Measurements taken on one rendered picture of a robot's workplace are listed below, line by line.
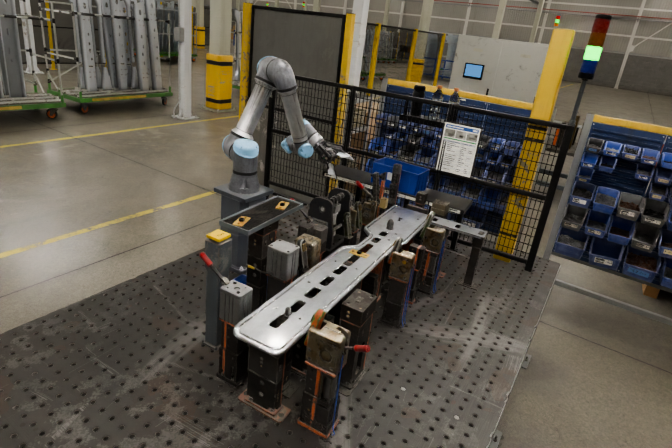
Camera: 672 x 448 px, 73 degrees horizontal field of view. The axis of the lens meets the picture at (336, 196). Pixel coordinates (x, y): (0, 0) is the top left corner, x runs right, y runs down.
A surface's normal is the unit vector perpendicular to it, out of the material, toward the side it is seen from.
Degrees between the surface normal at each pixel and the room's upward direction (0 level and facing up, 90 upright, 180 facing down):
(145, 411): 0
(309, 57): 90
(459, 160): 90
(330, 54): 90
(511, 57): 90
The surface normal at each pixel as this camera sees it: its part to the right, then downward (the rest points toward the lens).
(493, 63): -0.54, 0.24
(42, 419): 0.11, -0.93
